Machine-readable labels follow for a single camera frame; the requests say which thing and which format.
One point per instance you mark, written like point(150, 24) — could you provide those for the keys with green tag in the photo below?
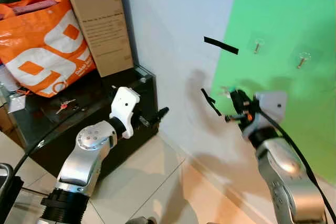
point(229, 91)

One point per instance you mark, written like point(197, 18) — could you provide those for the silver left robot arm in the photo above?
point(86, 148)

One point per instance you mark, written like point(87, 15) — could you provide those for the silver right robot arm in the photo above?
point(286, 182)

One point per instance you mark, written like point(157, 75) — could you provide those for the keys with red tag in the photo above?
point(65, 105)

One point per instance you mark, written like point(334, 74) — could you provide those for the black tape strip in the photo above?
point(221, 45)
point(211, 102)

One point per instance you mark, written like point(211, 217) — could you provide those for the black glass-top cabinet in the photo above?
point(89, 100)

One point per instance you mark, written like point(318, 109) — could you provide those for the grey robot foot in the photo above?
point(143, 220)

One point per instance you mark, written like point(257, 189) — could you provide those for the tall brown cardboard box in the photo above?
point(100, 19)

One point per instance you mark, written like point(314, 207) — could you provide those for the orange white shopping bag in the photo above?
point(44, 51)

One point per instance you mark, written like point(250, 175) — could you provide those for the black robot torso part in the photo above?
point(9, 192)

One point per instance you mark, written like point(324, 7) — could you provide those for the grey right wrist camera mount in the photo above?
point(270, 106)

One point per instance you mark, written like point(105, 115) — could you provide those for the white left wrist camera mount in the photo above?
point(123, 106)

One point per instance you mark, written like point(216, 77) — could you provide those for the clear adhesive wall hook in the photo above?
point(302, 60)
point(257, 45)

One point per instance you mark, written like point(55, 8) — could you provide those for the green wall sheet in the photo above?
point(294, 24)

